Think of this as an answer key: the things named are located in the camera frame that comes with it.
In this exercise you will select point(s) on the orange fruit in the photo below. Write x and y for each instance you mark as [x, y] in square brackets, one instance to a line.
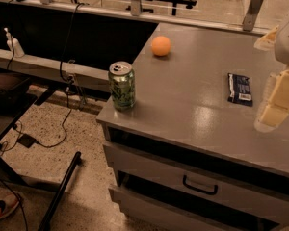
[161, 46]

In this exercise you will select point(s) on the black metal table leg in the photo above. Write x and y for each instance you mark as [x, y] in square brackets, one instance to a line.
[45, 223]

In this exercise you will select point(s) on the green soda can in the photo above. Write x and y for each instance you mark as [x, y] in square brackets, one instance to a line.
[122, 85]

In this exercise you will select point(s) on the lower grey drawer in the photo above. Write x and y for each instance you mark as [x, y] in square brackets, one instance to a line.
[139, 206]

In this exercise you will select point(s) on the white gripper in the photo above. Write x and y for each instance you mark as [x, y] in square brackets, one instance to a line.
[274, 107]

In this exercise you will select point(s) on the grey metal railing shelf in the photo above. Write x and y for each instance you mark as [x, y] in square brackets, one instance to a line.
[86, 77]

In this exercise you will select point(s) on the grey drawer with black handle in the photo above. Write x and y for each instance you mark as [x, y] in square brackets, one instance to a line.
[191, 193]

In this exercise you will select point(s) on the black power adapter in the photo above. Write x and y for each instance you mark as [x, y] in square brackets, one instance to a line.
[26, 140]

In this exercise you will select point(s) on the dark side desk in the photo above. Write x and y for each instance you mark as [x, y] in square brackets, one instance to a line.
[14, 102]

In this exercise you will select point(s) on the dark blue rxbar wrapper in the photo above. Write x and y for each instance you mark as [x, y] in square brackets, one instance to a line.
[239, 90]

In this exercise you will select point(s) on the red and white sneaker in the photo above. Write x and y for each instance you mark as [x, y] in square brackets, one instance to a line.
[9, 205]

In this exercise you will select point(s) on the white spray bottle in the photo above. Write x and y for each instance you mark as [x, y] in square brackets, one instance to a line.
[14, 44]

